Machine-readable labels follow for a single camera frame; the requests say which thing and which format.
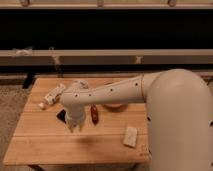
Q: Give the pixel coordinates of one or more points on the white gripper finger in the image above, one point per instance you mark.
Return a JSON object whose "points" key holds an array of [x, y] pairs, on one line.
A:
{"points": [[80, 127], [71, 128]]}

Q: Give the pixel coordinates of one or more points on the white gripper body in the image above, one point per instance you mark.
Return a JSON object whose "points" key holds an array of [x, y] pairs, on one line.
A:
{"points": [[75, 116]]}

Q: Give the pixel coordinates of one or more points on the red pepper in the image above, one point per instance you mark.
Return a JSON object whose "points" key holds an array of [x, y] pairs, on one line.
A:
{"points": [[94, 114]]}

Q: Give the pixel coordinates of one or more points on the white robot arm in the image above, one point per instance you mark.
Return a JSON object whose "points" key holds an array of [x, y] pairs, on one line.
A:
{"points": [[180, 106]]}

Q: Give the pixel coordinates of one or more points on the black rectangular phone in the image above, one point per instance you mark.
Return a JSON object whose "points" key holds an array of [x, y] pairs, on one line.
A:
{"points": [[61, 115]]}

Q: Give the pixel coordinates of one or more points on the white plastic bottle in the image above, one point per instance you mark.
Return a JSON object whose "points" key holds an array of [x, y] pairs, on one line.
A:
{"points": [[51, 97]]}

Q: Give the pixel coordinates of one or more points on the clear plastic cup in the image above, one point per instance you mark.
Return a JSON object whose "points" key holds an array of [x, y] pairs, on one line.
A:
{"points": [[83, 84]]}

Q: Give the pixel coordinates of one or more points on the wooden table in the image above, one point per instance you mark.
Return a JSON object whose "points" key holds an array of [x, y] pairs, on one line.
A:
{"points": [[41, 139]]}

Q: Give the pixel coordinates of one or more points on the beige sponge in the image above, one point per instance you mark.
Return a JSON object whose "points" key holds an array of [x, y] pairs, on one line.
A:
{"points": [[130, 137]]}

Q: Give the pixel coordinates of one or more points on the grey horizontal rail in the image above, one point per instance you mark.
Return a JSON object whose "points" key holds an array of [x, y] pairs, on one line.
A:
{"points": [[105, 57]]}

